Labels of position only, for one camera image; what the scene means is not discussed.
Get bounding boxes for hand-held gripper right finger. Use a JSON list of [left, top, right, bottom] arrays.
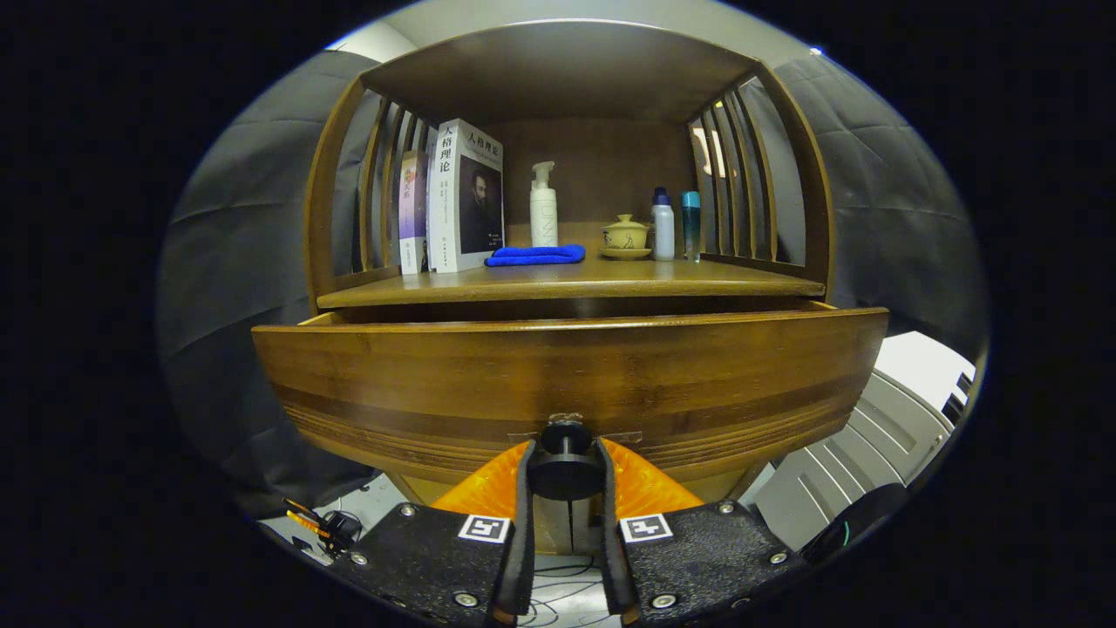
[[595, 438, 812, 627]]

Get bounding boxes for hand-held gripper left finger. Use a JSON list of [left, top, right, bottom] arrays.
[[327, 439, 537, 627]]

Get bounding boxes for wooden drawer with black knob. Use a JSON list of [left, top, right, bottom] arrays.
[[251, 301, 890, 502]]

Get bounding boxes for wooden countertop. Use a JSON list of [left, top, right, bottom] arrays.
[[316, 253, 827, 310]]

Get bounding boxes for brown wooden cabinet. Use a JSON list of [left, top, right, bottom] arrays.
[[303, 19, 838, 556]]

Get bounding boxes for black and orange tool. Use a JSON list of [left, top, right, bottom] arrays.
[[282, 497, 363, 559]]

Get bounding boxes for folded blue cloth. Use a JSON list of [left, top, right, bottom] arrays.
[[485, 244, 587, 268]]

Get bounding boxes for yellow lidded tea cup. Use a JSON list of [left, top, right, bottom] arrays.
[[599, 214, 653, 261]]

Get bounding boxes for white bottle with blue cap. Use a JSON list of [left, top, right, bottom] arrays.
[[652, 187, 676, 262]]

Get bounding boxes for white pump bottle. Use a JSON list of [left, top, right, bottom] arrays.
[[529, 160, 559, 248]]

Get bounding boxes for slim blue bottle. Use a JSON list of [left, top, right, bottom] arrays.
[[681, 191, 702, 263]]

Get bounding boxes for large white book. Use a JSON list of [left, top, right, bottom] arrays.
[[426, 119, 506, 274]]

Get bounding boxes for purple book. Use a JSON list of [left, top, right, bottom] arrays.
[[398, 150, 430, 276]]

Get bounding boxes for black floor cables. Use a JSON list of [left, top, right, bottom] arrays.
[[514, 554, 620, 627]]

